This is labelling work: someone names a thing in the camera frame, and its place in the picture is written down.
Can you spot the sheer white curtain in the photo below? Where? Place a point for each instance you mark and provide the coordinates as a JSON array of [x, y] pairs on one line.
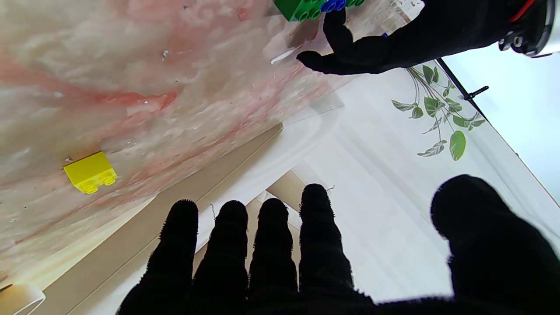
[[385, 218]]

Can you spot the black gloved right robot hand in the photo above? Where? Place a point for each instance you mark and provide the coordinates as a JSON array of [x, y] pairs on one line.
[[271, 271]]

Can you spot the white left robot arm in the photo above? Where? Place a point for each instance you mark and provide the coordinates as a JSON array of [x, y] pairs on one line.
[[547, 26]]

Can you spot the green toy brick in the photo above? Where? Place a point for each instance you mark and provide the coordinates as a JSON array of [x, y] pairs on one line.
[[297, 8], [355, 2]]

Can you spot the thin black window bar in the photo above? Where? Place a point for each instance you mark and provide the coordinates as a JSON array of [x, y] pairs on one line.
[[467, 96]]

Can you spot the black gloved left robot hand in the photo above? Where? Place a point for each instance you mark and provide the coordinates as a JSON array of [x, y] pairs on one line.
[[437, 30]]

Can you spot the blue toy brick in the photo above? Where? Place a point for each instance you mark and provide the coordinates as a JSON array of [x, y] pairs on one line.
[[333, 4]]

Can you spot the yellow toy brick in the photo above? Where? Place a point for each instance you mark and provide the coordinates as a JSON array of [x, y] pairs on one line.
[[89, 173]]

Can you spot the variegated leafy house plant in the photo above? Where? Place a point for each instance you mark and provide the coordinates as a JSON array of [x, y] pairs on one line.
[[457, 144]]

